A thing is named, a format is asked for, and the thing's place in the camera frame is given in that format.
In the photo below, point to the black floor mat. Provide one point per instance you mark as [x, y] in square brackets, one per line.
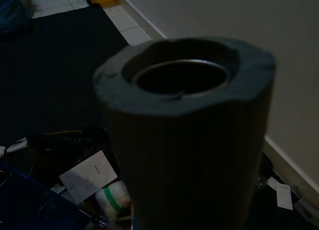
[62, 65]

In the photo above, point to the black plastic bag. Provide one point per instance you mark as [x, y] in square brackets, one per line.
[74, 145]

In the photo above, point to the bubble wrap roll green tape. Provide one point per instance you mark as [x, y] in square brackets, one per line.
[114, 197]

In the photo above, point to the brown cardboard rubbish box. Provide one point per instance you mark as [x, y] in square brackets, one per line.
[63, 132]

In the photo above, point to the white paper sheet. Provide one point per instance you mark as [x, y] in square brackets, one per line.
[87, 177]

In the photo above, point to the small white paper roll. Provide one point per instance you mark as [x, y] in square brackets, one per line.
[17, 144]

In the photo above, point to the small white paper card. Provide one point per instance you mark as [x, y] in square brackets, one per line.
[284, 195]

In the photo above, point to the blue plastic bag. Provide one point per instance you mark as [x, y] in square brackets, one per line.
[12, 13]

